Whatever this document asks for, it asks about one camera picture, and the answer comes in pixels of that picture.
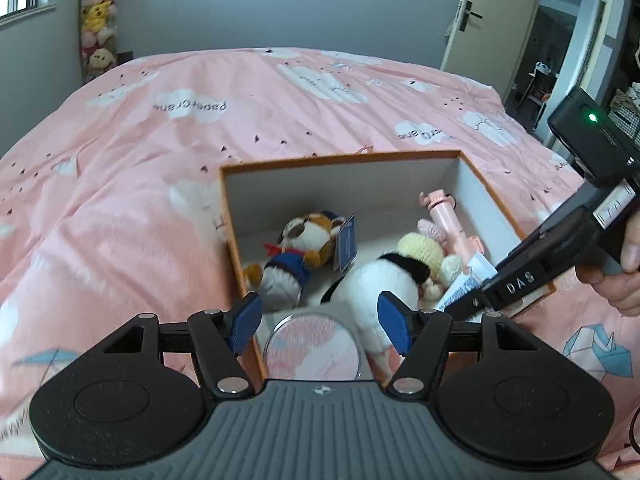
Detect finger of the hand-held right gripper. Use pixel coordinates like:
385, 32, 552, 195
447, 285, 497, 323

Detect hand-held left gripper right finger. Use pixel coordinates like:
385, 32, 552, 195
377, 291, 551, 397

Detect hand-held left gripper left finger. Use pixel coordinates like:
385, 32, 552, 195
95, 291, 264, 397

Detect white blue packet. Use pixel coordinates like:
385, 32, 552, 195
435, 272, 483, 312

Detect white panda plush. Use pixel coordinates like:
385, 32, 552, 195
320, 252, 434, 377

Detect crochet yarn doll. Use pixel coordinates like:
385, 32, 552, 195
397, 217, 476, 302

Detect sailor duck plush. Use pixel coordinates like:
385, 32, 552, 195
243, 211, 351, 312

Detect pink handheld fan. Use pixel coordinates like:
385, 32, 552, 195
419, 187, 486, 267

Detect orange cardboard box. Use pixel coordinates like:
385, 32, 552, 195
218, 150, 557, 382

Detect person's right hand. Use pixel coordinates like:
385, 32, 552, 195
574, 209, 640, 318

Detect patterned storage baskets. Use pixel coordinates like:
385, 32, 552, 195
609, 89, 640, 142

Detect cream door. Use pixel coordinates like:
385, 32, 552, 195
440, 0, 545, 107

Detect pink printed duvet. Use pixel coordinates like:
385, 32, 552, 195
0, 47, 640, 472

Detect hanging column of plush toys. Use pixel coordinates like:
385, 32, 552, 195
79, 0, 122, 82

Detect black door handle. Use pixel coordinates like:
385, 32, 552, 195
457, 0, 484, 32

